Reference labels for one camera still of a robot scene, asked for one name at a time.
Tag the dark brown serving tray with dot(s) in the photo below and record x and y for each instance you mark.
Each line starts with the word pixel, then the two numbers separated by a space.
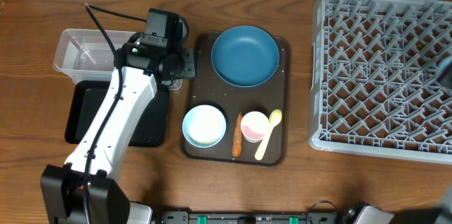
pixel 209 89

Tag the grey dishwasher rack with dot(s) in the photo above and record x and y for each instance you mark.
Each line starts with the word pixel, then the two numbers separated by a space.
pixel 376 89

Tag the light blue rice bowl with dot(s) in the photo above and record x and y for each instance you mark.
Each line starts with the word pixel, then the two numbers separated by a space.
pixel 204 126

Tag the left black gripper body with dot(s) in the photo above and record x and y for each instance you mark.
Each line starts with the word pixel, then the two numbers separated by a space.
pixel 181 65

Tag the dark blue bowl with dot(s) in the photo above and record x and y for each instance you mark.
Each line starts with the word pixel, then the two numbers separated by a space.
pixel 245 56

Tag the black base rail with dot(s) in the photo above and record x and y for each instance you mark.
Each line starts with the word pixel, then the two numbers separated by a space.
pixel 184 215

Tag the black bin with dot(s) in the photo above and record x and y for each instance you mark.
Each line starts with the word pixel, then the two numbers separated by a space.
pixel 87 98

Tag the clear plastic bin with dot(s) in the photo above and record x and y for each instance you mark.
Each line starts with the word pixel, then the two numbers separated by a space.
pixel 84 55

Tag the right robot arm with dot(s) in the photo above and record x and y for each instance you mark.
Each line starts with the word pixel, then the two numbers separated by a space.
pixel 363 213

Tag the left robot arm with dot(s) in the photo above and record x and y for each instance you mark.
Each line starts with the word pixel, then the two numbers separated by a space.
pixel 86 188

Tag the yellow plastic spoon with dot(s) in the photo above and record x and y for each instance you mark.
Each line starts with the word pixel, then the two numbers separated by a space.
pixel 275 118

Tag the pink cup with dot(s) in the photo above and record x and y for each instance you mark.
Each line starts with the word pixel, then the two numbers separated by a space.
pixel 254 126

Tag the orange carrot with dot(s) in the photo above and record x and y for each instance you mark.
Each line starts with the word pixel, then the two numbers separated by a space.
pixel 237 137

